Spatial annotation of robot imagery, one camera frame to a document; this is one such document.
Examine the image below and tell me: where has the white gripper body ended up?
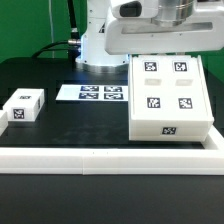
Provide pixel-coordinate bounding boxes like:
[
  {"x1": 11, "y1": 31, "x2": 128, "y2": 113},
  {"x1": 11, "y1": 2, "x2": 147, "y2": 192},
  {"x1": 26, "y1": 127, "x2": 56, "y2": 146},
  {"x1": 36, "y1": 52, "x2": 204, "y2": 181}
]
[{"x1": 105, "y1": 15, "x2": 224, "y2": 55}]

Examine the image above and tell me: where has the white cabinet door panel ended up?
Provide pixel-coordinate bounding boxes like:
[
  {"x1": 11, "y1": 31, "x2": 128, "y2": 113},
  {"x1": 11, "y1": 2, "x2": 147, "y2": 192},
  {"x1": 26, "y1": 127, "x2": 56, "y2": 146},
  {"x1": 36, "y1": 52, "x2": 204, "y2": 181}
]
[
  {"x1": 170, "y1": 57, "x2": 207, "y2": 116},
  {"x1": 130, "y1": 56, "x2": 167, "y2": 117}
]

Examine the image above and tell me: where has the white cabinet body box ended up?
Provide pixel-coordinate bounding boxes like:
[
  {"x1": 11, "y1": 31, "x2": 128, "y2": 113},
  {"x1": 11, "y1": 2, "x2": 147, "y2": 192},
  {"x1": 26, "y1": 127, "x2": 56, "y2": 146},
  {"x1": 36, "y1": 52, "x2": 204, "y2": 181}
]
[{"x1": 128, "y1": 56, "x2": 214, "y2": 142}]

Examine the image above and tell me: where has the white cabinet top block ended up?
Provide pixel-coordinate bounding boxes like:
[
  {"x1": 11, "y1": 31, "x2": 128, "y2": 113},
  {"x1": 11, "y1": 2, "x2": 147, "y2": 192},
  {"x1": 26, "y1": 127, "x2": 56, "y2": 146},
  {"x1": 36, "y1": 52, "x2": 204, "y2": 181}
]
[{"x1": 3, "y1": 88, "x2": 45, "y2": 122}]

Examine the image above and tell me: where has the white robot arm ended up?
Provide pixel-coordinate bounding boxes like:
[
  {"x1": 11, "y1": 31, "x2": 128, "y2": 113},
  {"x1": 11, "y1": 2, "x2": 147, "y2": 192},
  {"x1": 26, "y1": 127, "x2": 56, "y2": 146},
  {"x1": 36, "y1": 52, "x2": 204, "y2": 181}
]
[{"x1": 77, "y1": 0, "x2": 224, "y2": 72}]

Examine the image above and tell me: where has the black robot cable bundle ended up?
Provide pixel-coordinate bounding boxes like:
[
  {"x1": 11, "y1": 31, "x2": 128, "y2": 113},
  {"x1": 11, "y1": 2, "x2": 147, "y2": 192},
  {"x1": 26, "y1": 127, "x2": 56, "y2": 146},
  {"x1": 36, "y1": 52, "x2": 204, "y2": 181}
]
[{"x1": 31, "y1": 0, "x2": 83, "y2": 59}]

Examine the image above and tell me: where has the white marker base plate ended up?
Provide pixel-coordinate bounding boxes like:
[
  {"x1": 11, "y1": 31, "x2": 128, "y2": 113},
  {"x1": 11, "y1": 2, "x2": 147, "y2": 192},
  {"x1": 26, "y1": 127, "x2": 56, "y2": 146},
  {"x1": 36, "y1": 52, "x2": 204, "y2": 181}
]
[{"x1": 56, "y1": 84, "x2": 128, "y2": 102}]

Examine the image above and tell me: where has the white U-shaped fence frame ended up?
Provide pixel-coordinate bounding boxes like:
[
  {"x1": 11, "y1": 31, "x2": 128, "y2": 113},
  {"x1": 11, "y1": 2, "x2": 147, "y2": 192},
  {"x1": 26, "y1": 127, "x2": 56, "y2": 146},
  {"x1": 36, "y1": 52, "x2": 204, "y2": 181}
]
[{"x1": 0, "y1": 112, "x2": 224, "y2": 175}]

